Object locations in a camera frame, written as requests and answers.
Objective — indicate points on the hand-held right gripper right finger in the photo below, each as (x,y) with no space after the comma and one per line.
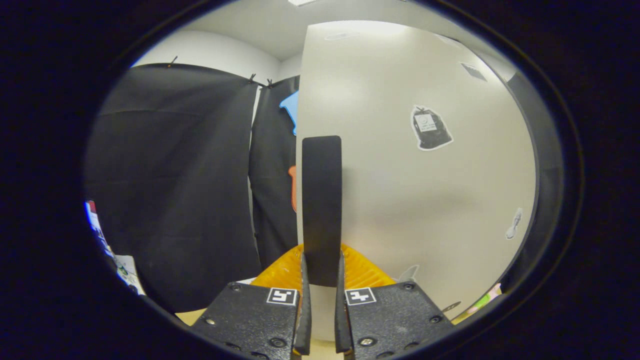
(341,325)

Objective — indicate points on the computer monitor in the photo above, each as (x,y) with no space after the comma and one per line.
(92,212)

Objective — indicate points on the black backdrop cloth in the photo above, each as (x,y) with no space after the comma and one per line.
(175,175)

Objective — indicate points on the beige cabinet door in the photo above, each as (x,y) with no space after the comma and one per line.
(400,200)

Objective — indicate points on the long ceiling light panel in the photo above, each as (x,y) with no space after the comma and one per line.
(301,2)

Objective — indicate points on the white side desk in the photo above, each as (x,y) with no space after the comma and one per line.
(129,272)

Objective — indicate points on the green and pink toy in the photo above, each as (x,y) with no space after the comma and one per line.
(482,301)

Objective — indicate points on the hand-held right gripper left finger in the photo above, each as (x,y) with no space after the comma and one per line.
(304,325)

